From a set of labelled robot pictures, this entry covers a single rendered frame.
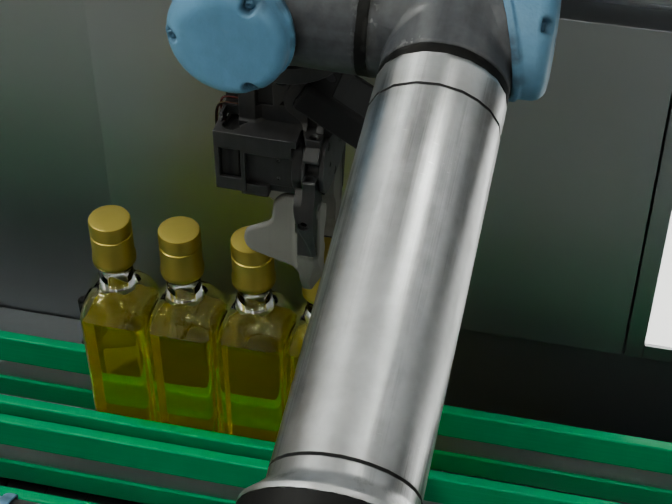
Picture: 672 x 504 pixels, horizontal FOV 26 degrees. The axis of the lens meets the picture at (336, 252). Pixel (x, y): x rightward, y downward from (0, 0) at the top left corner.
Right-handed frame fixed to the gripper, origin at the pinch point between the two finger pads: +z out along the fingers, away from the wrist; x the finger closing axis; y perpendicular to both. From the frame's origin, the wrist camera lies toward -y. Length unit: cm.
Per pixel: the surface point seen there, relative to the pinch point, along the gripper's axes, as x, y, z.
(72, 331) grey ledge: -12.4, 29.2, 27.4
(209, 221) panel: -11.6, 13.5, 8.8
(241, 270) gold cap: 1.6, 6.2, 1.2
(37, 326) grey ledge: -12.3, 32.8, 27.4
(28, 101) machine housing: -14.3, 30.6, 0.6
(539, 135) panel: -12.1, -14.6, -5.7
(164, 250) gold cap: 1.8, 12.4, 0.3
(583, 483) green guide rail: -3.5, -22.6, 25.1
